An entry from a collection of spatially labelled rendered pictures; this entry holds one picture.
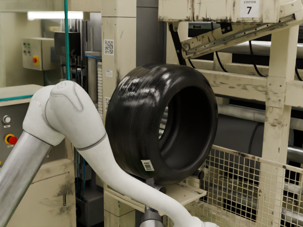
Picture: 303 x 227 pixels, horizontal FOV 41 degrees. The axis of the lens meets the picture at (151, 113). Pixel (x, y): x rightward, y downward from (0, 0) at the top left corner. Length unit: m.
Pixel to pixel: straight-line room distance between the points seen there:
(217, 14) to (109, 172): 0.99
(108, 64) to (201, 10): 0.52
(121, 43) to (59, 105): 0.94
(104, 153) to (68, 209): 1.17
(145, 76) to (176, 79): 0.14
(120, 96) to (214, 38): 0.60
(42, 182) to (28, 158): 0.91
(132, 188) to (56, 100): 0.35
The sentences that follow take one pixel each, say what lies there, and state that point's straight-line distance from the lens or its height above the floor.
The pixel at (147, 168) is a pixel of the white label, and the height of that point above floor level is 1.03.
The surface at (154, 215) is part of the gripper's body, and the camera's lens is 1.49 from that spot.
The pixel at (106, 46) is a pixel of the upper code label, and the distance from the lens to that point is 2.04.
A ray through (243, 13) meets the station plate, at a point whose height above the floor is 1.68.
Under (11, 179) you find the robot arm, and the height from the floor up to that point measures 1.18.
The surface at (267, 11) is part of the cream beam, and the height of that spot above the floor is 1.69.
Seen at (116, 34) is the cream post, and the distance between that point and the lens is 1.98.
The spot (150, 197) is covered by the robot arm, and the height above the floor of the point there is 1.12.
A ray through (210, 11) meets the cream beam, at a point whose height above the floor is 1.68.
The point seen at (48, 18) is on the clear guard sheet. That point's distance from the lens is 2.07.
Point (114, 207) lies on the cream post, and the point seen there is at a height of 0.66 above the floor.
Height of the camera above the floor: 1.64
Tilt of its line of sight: 13 degrees down
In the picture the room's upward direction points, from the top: 1 degrees clockwise
